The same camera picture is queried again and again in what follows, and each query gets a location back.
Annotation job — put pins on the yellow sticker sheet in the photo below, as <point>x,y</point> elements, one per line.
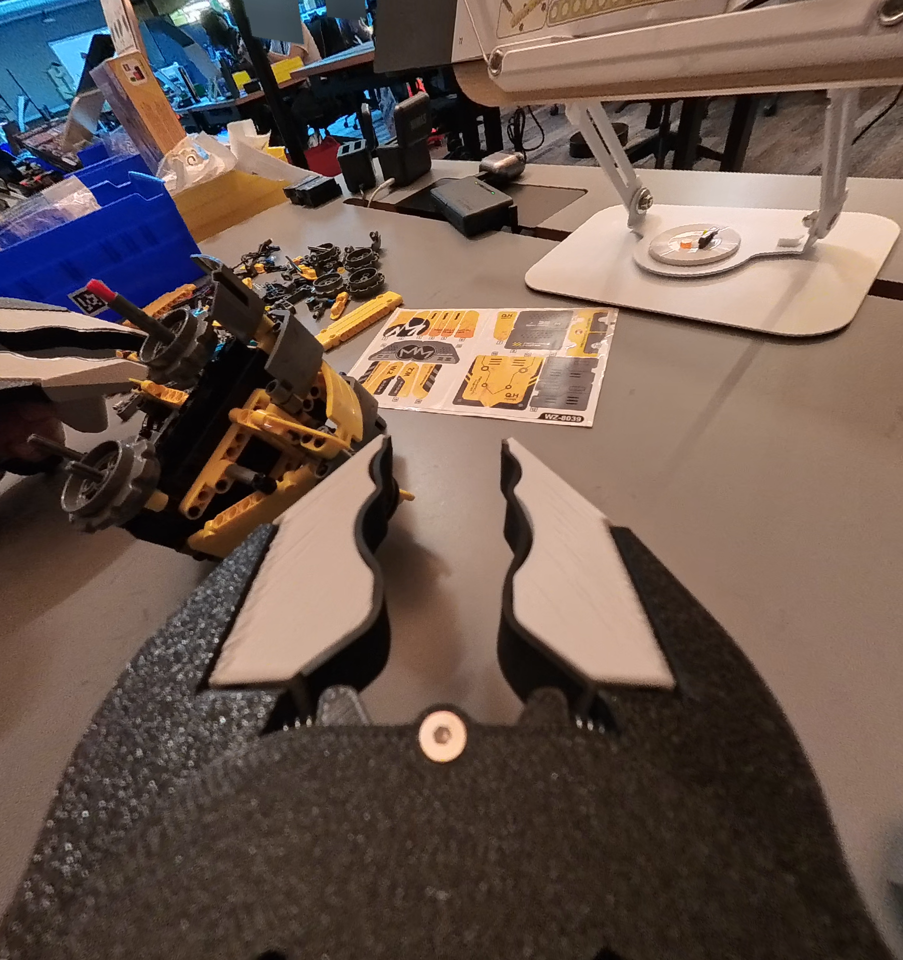
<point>496,367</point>

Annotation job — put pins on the small silver device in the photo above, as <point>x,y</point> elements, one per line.
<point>502,165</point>

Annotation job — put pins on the person's left hand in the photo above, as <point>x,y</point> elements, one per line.
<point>9,450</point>

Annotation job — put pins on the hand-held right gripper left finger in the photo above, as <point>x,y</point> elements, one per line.
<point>294,600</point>

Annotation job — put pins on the white book stand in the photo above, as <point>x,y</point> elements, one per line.
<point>796,262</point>

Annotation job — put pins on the yellow flat building plate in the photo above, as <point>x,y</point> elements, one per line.
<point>361,319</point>

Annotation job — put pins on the building instruction booklet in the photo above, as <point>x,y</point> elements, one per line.
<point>609,11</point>

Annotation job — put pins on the blue plastic bin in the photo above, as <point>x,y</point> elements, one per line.
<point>84,255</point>

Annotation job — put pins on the black charger box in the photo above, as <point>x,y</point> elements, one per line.
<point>470,202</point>

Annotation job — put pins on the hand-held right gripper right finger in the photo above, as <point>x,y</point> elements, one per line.
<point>586,600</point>

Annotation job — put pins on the cardboard toy set box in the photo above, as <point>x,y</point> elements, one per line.
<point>140,112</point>

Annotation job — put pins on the pile of loose building pieces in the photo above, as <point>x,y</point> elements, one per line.
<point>328,281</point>

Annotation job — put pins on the clear plastic bags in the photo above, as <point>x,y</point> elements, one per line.
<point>196,161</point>

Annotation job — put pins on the black divider panel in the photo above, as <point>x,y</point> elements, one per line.
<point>414,34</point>

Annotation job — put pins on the yellow black toy vehicle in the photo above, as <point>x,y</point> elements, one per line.
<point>271,420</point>

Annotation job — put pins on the black battery charger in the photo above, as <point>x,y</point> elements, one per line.
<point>358,169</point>
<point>313,191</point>
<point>405,142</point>

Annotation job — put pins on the yellow cardboard tray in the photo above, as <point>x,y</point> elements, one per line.
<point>226,206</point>

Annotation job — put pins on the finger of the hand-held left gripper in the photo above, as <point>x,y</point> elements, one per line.
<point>46,321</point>
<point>69,375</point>

